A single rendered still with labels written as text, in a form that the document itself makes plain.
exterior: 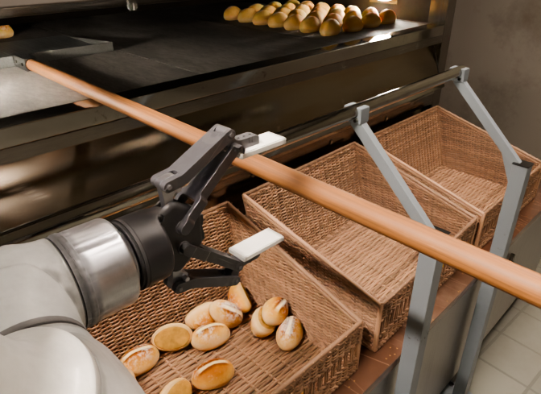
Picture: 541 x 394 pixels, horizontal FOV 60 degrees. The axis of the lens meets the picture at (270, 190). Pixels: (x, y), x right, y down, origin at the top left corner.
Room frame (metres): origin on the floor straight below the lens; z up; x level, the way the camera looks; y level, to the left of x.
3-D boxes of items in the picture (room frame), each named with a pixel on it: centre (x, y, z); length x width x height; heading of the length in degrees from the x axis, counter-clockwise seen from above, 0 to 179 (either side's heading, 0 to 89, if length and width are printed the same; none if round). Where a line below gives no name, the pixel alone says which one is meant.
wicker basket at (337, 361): (0.77, 0.15, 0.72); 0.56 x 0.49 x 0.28; 134
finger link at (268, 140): (0.50, 0.02, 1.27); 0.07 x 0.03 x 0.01; 134
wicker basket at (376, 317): (1.20, -0.28, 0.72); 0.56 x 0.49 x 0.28; 136
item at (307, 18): (2.09, -0.16, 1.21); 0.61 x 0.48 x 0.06; 45
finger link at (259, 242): (0.50, 0.02, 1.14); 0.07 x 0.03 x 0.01; 134
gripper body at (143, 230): (0.41, 0.11, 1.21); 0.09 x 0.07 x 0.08; 134
